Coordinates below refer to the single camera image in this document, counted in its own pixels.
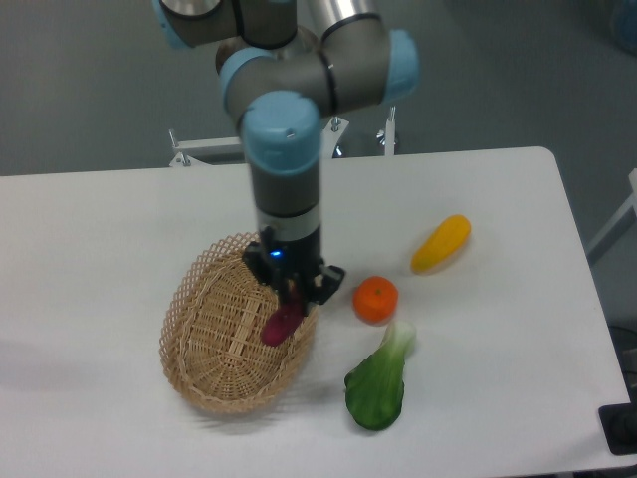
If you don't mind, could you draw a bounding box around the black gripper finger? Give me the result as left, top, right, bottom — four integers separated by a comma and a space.
242, 241, 293, 305
301, 264, 346, 316

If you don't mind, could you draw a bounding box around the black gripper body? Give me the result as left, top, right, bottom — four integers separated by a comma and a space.
258, 226, 323, 282

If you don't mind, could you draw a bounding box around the purple sweet potato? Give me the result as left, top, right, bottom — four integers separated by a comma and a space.
261, 299, 305, 347

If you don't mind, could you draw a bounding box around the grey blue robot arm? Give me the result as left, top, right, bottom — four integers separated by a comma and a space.
153, 1, 420, 314

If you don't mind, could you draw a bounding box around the woven wicker basket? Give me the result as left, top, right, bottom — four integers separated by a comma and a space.
159, 233, 319, 414

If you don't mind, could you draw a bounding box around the orange tangerine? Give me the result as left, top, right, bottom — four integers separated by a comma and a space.
352, 276, 399, 325

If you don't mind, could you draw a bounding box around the green bok choy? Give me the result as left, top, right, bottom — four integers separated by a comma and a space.
344, 321, 417, 431

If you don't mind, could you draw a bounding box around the yellow squash toy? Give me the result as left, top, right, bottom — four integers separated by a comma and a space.
410, 214, 472, 274

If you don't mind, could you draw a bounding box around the black box at table edge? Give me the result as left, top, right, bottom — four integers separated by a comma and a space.
598, 403, 636, 456

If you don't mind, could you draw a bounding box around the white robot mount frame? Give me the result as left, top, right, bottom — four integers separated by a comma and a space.
169, 105, 399, 167

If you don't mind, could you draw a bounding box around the white frame at right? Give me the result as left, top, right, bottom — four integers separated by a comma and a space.
585, 169, 636, 266

